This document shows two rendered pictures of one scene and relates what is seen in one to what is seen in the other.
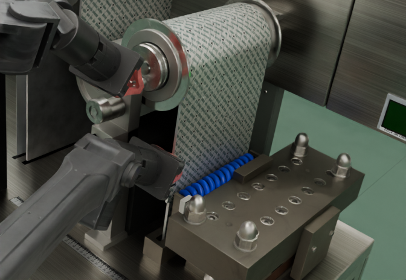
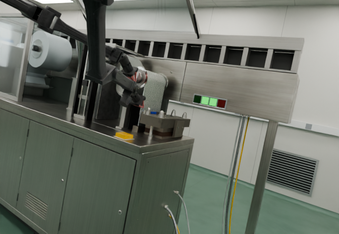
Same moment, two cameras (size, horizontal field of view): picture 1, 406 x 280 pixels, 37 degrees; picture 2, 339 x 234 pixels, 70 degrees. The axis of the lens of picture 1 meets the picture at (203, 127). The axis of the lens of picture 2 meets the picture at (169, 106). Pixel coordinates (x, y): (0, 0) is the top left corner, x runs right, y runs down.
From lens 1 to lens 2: 0.88 m
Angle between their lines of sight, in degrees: 26
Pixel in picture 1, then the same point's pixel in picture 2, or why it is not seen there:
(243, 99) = (158, 95)
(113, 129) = not seen: hidden behind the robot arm
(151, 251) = (134, 129)
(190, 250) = (146, 120)
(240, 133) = (157, 105)
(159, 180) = (139, 100)
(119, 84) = (132, 72)
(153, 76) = (138, 78)
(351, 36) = (184, 81)
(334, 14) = (180, 77)
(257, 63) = (162, 86)
